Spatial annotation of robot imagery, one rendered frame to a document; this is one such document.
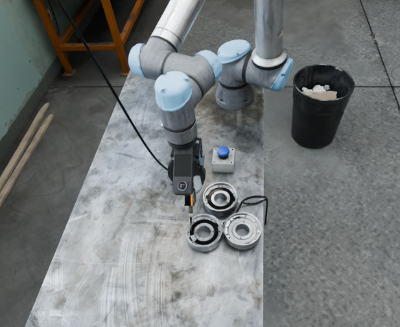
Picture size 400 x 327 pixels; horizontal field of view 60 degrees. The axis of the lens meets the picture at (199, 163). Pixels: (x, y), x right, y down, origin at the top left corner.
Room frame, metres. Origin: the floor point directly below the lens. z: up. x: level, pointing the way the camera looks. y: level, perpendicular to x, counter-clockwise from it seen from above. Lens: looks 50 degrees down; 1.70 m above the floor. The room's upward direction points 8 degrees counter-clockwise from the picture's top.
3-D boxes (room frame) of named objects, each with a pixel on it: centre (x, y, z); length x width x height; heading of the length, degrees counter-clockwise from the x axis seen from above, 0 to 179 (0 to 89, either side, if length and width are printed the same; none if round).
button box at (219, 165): (0.76, -0.08, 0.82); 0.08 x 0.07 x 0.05; 167
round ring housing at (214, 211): (0.60, -0.05, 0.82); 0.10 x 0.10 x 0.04
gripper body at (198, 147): (0.59, 0.03, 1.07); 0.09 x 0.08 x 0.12; 167
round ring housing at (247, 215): (0.48, -0.09, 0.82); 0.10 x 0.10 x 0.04
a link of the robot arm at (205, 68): (0.67, -0.01, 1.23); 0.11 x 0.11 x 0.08; 53
